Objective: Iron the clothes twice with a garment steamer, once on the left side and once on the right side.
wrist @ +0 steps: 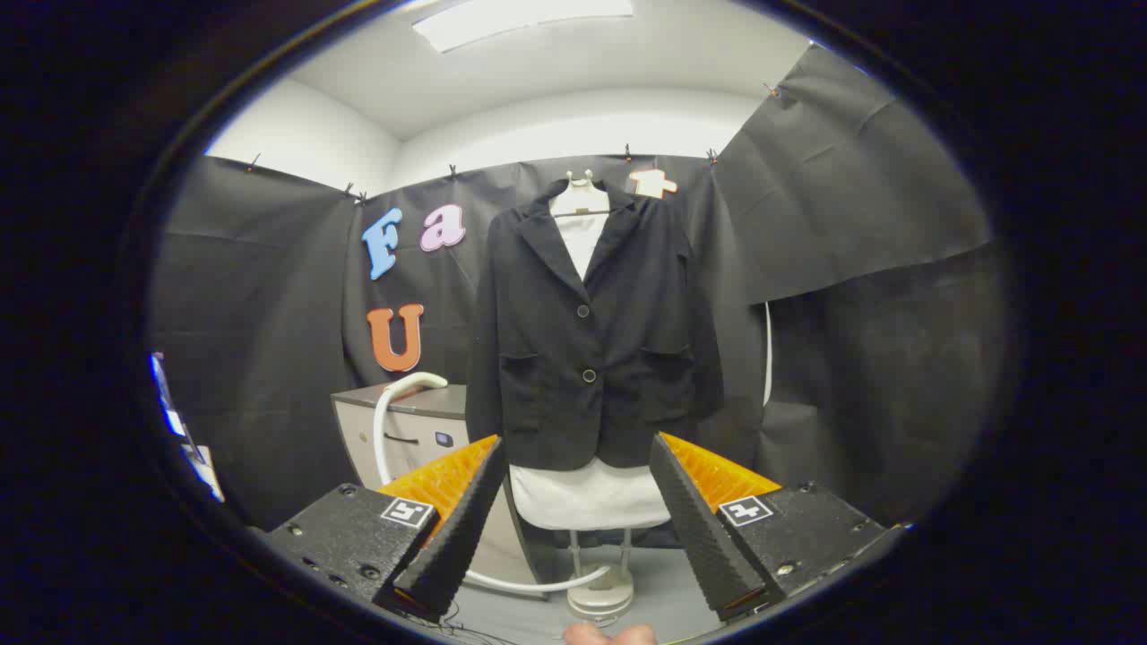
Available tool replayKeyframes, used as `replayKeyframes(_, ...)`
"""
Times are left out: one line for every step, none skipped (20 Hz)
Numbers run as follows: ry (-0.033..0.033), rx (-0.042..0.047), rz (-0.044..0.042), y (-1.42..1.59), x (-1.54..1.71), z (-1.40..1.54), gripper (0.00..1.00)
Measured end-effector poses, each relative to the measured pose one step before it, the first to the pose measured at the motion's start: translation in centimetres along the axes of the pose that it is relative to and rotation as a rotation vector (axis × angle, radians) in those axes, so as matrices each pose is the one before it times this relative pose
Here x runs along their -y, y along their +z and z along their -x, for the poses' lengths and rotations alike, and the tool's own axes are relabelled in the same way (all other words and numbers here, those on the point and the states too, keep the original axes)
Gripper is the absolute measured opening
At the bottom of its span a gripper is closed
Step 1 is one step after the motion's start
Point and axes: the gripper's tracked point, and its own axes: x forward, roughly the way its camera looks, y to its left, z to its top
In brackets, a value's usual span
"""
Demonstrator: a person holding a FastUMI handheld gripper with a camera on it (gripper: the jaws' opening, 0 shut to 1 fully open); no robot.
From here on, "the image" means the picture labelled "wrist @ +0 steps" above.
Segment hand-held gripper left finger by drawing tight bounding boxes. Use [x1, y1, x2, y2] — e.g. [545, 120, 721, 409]
[264, 434, 509, 625]

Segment white clothes hanger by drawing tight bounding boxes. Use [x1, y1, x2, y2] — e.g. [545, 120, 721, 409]
[550, 169, 612, 218]

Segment white steamer base stand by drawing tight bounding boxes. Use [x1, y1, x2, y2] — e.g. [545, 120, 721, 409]
[566, 529, 635, 621]

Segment black blazer jacket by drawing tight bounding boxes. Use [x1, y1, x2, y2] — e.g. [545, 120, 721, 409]
[466, 177, 725, 472]

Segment black backdrop cloth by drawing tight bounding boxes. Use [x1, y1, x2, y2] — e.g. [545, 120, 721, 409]
[148, 45, 1018, 529]

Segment grey drawer cabinet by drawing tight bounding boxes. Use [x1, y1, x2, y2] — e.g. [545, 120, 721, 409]
[332, 383, 548, 597]

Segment white garment steamer wand with hose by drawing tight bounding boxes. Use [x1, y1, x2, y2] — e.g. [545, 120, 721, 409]
[372, 371, 616, 595]

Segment white and blue papers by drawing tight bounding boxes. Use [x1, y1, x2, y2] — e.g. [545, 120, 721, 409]
[149, 351, 227, 504]

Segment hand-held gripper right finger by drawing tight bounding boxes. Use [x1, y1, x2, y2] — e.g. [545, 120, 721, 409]
[649, 431, 910, 624]

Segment thin black cable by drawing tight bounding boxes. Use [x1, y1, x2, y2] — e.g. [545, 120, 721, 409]
[419, 602, 512, 644]

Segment ceiling light panel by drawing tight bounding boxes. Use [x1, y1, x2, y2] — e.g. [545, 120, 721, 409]
[412, 0, 635, 53]

